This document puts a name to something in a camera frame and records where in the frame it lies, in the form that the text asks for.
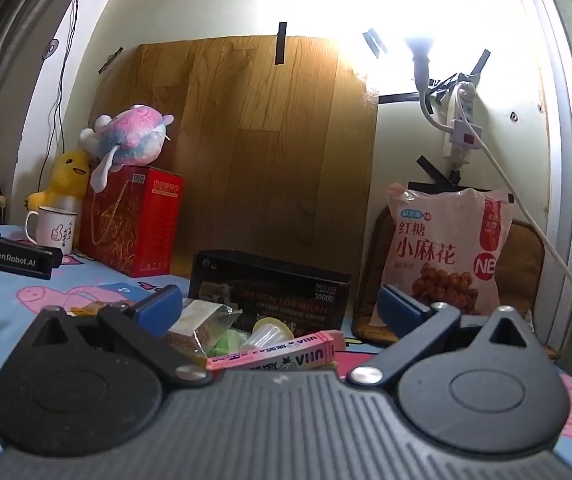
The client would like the pink blue plush toy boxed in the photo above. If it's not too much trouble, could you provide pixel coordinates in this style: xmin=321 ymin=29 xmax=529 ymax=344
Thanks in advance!
xmin=79 ymin=104 xmax=174 ymax=193

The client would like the yellow duck plush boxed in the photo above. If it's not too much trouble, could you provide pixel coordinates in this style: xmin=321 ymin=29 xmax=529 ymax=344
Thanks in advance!
xmin=24 ymin=150 xmax=91 ymax=214

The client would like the black wool box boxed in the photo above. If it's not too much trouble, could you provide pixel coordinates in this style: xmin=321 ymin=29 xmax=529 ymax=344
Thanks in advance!
xmin=189 ymin=249 xmax=352 ymax=336

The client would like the white enamel mug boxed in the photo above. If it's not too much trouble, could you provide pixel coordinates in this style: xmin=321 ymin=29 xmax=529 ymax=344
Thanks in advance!
xmin=24 ymin=206 xmax=78 ymax=256

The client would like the white lamp bulb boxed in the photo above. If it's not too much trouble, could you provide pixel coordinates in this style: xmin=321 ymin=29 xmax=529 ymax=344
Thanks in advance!
xmin=406 ymin=37 xmax=432 ymax=92

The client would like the wooden board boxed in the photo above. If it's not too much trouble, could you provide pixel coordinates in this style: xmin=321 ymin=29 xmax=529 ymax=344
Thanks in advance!
xmin=91 ymin=36 xmax=378 ymax=276

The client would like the white power strip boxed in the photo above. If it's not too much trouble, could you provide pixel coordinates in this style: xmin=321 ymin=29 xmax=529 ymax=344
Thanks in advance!
xmin=443 ymin=81 xmax=482 ymax=169

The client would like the pink fried dough snack bag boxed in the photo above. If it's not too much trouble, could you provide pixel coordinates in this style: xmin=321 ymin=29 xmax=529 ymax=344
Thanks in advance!
xmin=381 ymin=183 xmax=514 ymax=315

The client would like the clear nut snack packet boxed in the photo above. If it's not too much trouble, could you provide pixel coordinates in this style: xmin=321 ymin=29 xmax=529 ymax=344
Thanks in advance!
xmin=163 ymin=299 xmax=243 ymax=365

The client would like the pink candy stick box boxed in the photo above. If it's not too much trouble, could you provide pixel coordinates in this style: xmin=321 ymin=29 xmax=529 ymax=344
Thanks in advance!
xmin=205 ymin=330 xmax=345 ymax=373

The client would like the white power cable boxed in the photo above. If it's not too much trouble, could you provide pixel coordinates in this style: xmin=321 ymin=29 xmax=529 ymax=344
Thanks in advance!
xmin=457 ymin=86 xmax=572 ymax=361

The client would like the red gift box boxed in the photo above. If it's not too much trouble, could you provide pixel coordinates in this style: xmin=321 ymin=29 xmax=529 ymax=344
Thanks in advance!
xmin=79 ymin=166 xmax=184 ymax=278

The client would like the clear jelly cup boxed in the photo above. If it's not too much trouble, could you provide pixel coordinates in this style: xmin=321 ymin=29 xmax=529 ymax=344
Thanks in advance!
xmin=239 ymin=318 xmax=295 ymax=351

